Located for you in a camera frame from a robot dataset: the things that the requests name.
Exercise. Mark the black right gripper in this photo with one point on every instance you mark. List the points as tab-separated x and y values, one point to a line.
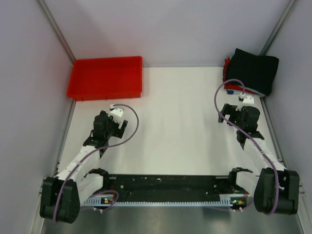
231	110

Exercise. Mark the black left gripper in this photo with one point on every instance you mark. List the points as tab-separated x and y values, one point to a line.
118	132

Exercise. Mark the black t-shirt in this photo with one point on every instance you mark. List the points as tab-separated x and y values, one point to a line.
257	73

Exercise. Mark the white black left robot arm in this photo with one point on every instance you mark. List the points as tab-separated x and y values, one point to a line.
63	194

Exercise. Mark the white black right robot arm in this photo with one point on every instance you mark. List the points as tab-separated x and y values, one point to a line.
275	189

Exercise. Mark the light blue folded t-shirt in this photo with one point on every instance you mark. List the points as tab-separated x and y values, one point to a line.
250	90

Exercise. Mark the red folded t-shirt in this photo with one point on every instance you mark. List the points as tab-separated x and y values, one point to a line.
240	68

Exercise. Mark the red plastic bin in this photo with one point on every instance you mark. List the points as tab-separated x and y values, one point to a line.
106	78

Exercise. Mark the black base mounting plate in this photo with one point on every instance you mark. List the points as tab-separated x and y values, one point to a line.
170	187

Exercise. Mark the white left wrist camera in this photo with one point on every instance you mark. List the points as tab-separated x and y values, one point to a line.
116	114

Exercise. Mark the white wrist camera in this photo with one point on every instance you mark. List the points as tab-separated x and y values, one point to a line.
116	114
245	100

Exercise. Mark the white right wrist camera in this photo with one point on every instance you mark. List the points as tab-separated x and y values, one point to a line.
245	100

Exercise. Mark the aluminium right corner post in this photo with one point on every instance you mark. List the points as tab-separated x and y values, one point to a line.
291	5

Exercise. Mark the grey slotted cable duct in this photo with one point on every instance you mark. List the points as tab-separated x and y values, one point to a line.
227	201

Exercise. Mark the aluminium frame rail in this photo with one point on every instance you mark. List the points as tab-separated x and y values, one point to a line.
55	28

